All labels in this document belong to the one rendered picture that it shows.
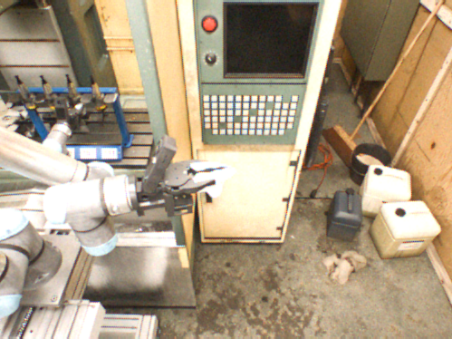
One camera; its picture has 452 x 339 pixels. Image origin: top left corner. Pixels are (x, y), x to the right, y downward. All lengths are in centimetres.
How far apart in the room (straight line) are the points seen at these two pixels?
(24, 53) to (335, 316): 250
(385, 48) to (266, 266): 204
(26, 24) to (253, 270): 205
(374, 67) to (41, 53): 259
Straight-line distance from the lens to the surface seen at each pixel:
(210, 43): 126
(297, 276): 231
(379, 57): 317
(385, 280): 249
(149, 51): 84
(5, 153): 74
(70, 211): 65
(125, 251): 157
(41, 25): 224
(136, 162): 169
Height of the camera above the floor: 204
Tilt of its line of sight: 46 degrees down
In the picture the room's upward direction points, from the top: straight up
